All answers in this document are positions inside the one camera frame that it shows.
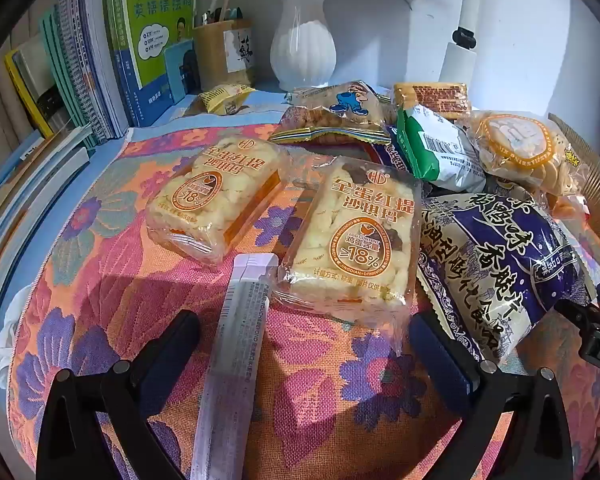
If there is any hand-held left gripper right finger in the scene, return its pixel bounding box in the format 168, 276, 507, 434
409, 310, 573, 480

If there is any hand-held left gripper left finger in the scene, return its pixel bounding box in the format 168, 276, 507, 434
42, 310, 201, 480

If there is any long pink white stick packet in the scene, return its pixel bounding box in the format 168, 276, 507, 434
190, 254, 280, 480

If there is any cartoon print breadstick packet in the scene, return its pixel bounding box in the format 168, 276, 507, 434
270, 80, 393, 146

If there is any navy white patterned snack bag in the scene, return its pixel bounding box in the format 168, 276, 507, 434
414, 180, 595, 361

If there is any floral woven cloth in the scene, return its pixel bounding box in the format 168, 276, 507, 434
5, 105, 600, 480

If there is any orange label egg cake packet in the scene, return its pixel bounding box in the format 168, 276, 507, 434
145, 134, 288, 267
275, 156, 423, 323

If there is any white crumpled sheet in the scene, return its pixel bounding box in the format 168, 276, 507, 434
0, 292, 33, 386

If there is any round biscuit packet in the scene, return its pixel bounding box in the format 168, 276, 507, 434
462, 110, 583, 198

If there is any green white snack packet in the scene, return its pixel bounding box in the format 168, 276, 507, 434
396, 104, 488, 182

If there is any navy patterned snack packet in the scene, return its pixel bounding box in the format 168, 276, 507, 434
380, 125, 423, 173

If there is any pile of blue white books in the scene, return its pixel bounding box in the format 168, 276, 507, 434
0, 127, 92, 346

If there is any brown label cracker packet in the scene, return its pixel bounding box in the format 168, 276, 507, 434
393, 82, 471, 122

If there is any yellow snack packet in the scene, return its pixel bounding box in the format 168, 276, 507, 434
200, 84, 257, 116

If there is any white desk lamp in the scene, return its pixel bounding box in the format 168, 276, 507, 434
439, 0, 498, 88

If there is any small blue booklet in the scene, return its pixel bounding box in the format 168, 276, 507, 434
164, 40, 201, 106

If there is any bamboo pen holder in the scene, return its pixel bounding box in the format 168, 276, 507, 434
194, 19, 256, 93

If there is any row of standing books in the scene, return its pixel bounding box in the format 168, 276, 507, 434
2, 0, 131, 148

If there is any white ribbed vase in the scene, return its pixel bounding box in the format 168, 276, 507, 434
270, 0, 337, 92

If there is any bunch of pens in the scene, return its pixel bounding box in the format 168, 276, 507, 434
199, 4, 247, 27

